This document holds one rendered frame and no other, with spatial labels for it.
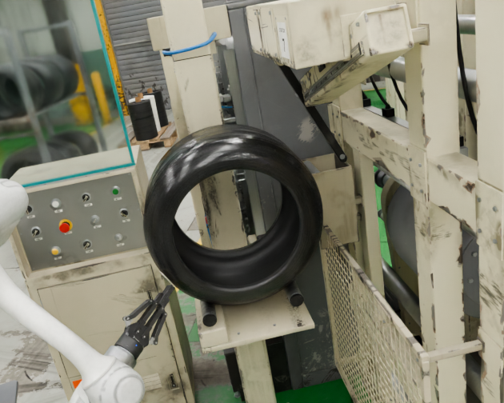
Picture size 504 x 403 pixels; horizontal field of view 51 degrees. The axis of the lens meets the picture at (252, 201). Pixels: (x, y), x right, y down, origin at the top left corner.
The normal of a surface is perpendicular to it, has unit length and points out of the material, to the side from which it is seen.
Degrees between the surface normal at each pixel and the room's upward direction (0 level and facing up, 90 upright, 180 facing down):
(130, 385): 76
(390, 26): 72
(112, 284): 90
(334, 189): 90
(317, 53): 90
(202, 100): 90
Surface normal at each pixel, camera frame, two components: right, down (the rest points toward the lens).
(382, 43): 0.10, 0.03
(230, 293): 0.13, 0.50
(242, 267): -0.07, -0.56
